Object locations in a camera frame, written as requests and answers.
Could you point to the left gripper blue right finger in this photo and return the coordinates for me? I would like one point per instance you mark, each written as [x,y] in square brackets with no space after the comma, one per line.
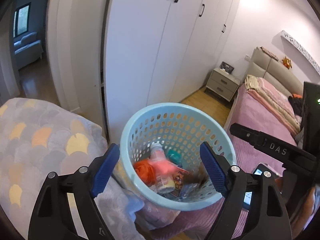
[216,167]

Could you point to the white wall shelf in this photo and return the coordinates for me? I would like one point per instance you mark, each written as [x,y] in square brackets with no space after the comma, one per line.
[301,49]

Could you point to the orange plastic bag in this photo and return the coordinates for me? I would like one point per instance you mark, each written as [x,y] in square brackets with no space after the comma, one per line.
[145,171]

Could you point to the white wardrobe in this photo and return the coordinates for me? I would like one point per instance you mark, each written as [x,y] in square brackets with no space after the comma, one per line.
[160,51]

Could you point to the brown cardboard box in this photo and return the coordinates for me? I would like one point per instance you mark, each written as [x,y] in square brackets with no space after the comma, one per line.
[195,180]

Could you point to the pink bed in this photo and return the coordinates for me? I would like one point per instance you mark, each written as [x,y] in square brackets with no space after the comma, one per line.
[273,194]

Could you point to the beige headboard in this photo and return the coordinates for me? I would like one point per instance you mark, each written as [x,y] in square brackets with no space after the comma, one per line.
[262,65]

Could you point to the teal clay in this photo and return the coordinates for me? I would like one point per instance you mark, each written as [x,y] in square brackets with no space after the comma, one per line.
[174,157]

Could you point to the light blue plastic basket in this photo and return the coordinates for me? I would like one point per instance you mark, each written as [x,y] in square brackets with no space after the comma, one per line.
[178,130]

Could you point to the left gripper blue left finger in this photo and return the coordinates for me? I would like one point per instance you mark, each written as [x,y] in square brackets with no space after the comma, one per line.
[101,169]

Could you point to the dark blue playing card box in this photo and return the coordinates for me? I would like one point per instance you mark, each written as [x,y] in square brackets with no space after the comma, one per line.
[180,192]

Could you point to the smartphone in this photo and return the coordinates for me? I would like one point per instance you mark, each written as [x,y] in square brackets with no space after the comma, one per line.
[259,170]

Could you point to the person's right hand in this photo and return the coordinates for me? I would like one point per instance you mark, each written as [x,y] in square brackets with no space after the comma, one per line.
[306,213]

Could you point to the picture frame on nightstand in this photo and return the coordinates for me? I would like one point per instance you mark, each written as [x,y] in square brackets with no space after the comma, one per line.
[226,67]

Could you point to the beige nightstand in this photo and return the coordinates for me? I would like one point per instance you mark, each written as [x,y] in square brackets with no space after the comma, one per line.
[223,84]

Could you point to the folded pink blankets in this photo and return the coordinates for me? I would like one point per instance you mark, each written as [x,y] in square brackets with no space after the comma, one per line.
[274,101]

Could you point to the bed in far room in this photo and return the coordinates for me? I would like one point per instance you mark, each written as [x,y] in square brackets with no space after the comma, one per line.
[27,50]

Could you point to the pink yogurt drink bottle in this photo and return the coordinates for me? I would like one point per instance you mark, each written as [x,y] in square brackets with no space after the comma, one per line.
[163,169]

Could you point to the orange plush toy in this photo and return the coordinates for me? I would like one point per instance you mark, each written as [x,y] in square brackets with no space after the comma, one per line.
[286,62]

